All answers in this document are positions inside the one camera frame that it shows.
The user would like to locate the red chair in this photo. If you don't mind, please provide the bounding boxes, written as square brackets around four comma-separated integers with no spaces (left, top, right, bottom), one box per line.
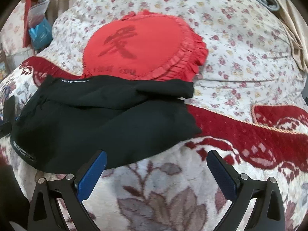
[22,0,37,49]

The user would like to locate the black pants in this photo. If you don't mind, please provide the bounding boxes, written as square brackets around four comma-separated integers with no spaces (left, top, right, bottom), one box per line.
[10,76,201,174]

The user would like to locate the small floral bed sheet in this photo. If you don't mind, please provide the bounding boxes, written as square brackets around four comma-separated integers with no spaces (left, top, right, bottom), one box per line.
[42,0,307,121]

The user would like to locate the clear plastic bag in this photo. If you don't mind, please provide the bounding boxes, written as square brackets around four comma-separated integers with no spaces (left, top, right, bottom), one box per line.
[27,0,49,28]

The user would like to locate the blue plastic bag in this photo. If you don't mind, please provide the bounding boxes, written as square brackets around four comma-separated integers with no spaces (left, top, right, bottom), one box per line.
[28,18,53,51]

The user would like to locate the black smartphone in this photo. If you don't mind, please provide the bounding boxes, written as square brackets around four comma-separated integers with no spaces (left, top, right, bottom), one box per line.
[0,96,16,138]

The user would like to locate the red heart ruffled pillow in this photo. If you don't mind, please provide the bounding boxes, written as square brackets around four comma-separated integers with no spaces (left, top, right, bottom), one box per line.
[82,10,208,82]

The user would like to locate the red white floral blanket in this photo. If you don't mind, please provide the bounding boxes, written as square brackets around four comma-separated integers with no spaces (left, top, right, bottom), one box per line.
[0,56,308,231]

